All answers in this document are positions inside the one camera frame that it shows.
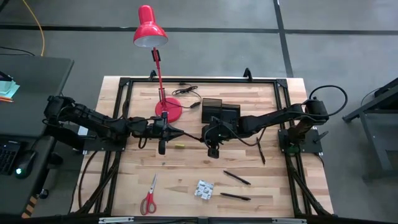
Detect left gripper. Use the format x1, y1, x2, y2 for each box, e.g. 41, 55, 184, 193
146, 115, 186, 140

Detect white patterned packet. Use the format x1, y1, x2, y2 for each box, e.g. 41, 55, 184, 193
194, 179, 215, 200

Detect red handled scissors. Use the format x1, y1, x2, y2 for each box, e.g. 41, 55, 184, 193
139, 173, 159, 216

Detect black mesh desk organizer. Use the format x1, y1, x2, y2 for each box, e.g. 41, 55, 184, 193
201, 98, 241, 125

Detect red desk lamp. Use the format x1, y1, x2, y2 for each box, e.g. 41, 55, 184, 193
132, 4, 183, 124

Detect black clamp lever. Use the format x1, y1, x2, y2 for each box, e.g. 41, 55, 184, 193
312, 131, 329, 144

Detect black raised desk surface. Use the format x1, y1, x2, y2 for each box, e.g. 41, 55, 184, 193
0, 55, 75, 139

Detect black computer mouse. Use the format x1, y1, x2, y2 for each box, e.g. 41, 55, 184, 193
14, 150, 37, 180

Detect black metal side table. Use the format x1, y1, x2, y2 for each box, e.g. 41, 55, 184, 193
341, 77, 398, 182

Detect black keyboard desk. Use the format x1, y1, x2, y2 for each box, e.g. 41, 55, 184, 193
0, 135, 57, 218

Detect black keyboard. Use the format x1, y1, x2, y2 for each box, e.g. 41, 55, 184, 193
0, 140, 21, 175

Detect teal paper stack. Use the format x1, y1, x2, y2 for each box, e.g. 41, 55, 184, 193
0, 80, 21, 99

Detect black lamp cable with switch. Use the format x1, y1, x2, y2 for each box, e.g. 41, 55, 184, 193
171, 81, 202, 110

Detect black aluminium table frame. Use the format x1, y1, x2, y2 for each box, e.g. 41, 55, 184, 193
70, 76, 335, 218

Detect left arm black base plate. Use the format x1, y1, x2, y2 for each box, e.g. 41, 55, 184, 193
83, 126, 127, 152

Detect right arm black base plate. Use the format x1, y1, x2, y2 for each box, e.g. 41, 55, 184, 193
278, 128, 324, 154

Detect silver metal bracket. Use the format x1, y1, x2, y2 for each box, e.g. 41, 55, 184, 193
98, 217, 135, 224
271, 217, 307, 224

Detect yellow floor cable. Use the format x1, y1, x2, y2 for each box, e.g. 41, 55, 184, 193
21, 0, 45, 57

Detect thin black floor cable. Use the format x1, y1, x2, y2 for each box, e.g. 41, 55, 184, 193
0, 45, 36, 57

